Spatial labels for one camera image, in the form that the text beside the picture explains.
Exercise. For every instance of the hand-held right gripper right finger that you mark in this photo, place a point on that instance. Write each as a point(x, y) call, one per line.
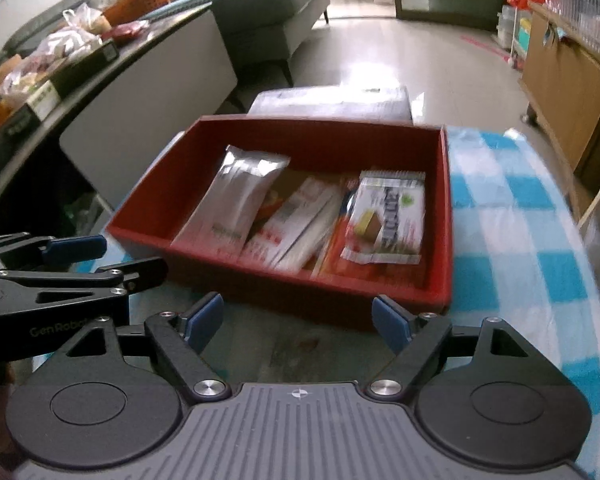
point(392, 325)

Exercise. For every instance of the grey green sofa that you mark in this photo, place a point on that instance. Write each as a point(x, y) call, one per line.
point(260, 15)

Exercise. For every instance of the silver packet with red end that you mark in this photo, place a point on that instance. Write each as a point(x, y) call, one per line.
point(295, 225)

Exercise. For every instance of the clear bag of food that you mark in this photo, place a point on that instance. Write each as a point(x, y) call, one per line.
point(55, 47)

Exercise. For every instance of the blue white checked tablecloth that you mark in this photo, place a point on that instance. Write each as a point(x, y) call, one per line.
point(505, 240)

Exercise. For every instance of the brown white wafer packet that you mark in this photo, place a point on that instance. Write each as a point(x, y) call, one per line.
point(385, 220)

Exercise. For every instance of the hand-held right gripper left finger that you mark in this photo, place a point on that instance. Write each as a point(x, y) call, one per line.
point(205, 322)

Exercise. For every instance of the white rolling cart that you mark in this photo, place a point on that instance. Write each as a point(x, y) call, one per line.
point(507, 25)

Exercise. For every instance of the red cardboard box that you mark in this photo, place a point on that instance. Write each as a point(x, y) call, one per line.
point(330, 145)

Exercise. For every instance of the long silver snack packet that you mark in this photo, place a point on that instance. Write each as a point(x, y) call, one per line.
point(230, 200)

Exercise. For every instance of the red yellow snack packet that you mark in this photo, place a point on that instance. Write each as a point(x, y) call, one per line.
point(332, 252)

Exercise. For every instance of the black box with label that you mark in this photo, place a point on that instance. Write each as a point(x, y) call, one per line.
point(87, 67)
point(42, 102)

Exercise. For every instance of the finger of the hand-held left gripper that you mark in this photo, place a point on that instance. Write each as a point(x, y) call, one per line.
point(77, 248)
point(140, 272)

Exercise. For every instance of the wooden cabinet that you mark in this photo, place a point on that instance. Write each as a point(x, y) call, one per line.
point(565, 90)

